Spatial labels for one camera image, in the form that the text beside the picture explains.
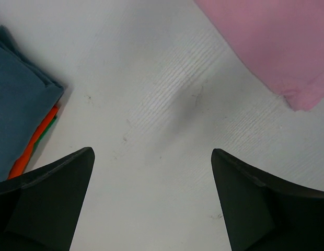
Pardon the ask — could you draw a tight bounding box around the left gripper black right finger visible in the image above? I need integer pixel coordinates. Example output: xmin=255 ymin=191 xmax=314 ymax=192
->
xmin=211 ymin=149 xmax=324 ymax=250

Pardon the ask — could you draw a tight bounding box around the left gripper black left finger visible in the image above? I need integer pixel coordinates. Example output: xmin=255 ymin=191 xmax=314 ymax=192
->
xmin=0 ymin=147 xmax=95 ymax=250

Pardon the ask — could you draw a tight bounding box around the pink t-shirt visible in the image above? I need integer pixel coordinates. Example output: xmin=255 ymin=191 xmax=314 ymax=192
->
xmin=197 ymin=1 xmax=324 ymax=111

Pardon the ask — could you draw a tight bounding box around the folded orange t-shirt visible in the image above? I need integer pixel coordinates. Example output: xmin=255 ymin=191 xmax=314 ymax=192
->
xmin=7 ymin=105 xmax=59 ymax=180

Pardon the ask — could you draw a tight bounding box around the folded green t-shirt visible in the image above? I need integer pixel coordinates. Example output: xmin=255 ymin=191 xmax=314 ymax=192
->
xmin=33 ymin=115 xmax=57 ymax=152

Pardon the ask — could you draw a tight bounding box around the folded teal blue t-shirt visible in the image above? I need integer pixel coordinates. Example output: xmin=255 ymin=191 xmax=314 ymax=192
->
xmin=0 ymin=26 xmax=64 ymax=182

